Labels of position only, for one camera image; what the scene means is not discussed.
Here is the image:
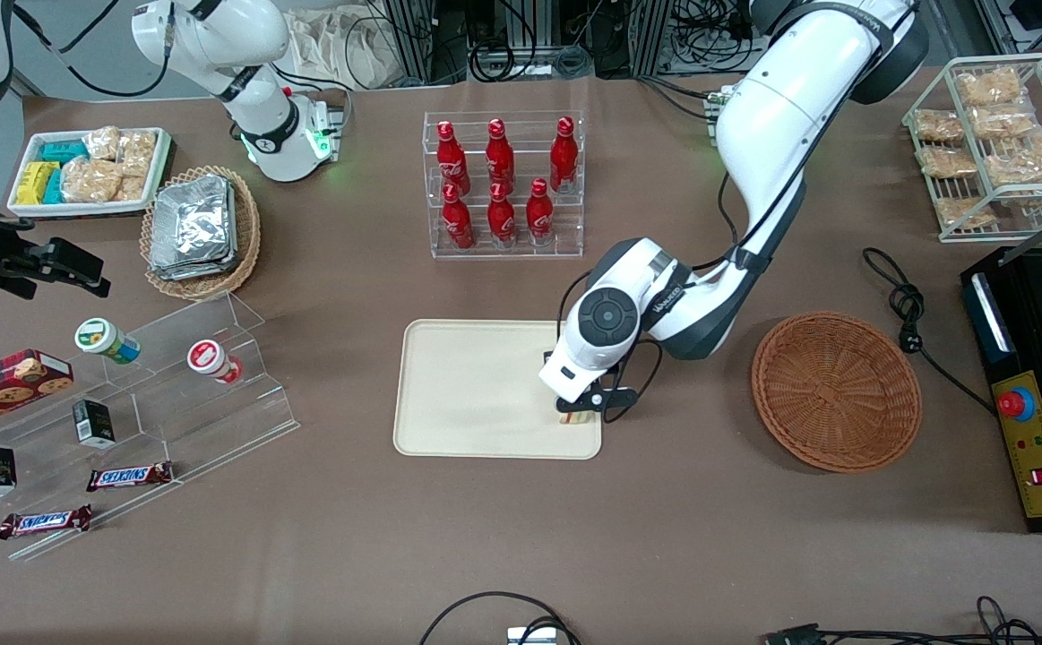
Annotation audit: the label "white rectangular snack tray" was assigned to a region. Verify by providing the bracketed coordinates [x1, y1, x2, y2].
[6, 126, 173, 219]

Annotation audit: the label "beige plastic tray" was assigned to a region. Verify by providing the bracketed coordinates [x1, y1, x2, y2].
[393, 319, 603, 461]

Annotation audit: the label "round brown wicker basket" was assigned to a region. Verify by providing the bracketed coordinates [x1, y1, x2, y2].
[751, 310, 924, 474]

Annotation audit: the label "oval tan wicker basket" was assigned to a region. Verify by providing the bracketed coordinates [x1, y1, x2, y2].
[140, 165, 263, 302]

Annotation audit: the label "yellow snack packet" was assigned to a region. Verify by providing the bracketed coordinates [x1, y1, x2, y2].
[15, 161, 59, 206]

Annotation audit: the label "red plaid cookie box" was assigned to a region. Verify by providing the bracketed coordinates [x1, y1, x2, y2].
[0, 348, 75, 439]

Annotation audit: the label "green lid cup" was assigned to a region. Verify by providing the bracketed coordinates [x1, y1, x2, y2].
[73, 317, 142, 366]

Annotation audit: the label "clear acrylic bottle rack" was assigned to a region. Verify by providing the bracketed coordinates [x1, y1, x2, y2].
[423, 110, 586, 262]

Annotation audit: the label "red cola bottle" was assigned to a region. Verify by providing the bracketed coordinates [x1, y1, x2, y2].
[525, 177, 555, 246]
[442, 184, 477, 251]
[435, 120, 471, 194]
[487, 181, 518, 250]
[548, 116, 580, 194]
[485, 117, 516, 191]

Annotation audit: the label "small black carton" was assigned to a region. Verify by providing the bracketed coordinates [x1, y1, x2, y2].
[71, 398, 117, 450]

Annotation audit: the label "silver foil packs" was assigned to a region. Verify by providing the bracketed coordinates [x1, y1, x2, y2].
[149, 173, 240, 282]

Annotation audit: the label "red lid cup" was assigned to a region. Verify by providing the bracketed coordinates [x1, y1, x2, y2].
[185, 338, 245, 386]

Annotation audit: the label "brown Snickers bar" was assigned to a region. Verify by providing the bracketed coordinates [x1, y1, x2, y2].
[0, 503, 94, 541]
[85, 460, 176, 494]

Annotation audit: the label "clear acrylic stepped shelf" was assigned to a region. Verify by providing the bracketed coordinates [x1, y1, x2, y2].
[0, 290, 301, 563]

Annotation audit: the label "bagged fried snack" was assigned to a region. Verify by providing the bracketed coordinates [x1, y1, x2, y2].
[984, 134, 1042, 191]
[969, 105, 1042, 142]
[934, 195, 998, 230]
[918, 145, 979, 179]
[912, 108, 967, 144]
[954, 66, 1025, 110]

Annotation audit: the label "red emergency stop button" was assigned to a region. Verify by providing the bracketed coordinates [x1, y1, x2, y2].
[997, 389, 1038, 423]

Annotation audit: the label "white cloth bag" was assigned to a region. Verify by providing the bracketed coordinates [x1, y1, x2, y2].
[286, 7, 407, 91]

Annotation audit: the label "black table appliance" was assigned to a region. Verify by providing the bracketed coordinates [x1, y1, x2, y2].
[960, 245, 1042, 537]

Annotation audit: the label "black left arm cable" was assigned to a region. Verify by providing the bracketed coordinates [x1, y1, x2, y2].
[558, 170, 756, 425]

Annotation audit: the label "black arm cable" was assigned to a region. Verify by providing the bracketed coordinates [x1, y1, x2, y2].
[12, 0, 173, 99]
[558, 170, 756, 425]

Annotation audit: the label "black right wrist cable box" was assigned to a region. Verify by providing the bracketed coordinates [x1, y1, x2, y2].
[24, 236, 113, 299]

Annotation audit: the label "black looped cable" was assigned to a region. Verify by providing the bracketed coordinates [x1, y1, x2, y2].
[418, 590, 582, 645]

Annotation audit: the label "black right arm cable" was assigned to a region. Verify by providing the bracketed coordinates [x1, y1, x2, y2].
[12, 0, 173, 99]

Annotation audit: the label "black cable bundle with connector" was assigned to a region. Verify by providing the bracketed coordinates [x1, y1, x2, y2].
[761, 595, 1042, 645]

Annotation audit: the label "black power cable with plug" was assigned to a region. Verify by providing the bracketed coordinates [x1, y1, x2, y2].
[860, 247, 998, 416]

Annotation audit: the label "black coiled cable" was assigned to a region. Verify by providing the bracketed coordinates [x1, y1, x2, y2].
[469, 36, 541, 83]

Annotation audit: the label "aluminium frame post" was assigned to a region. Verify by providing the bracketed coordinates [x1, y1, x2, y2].
[630, 0, 676, 78]
[382, 0, 452, 87]

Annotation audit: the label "white wire rack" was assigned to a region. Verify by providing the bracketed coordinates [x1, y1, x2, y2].
[900, 53, 1042, 245]

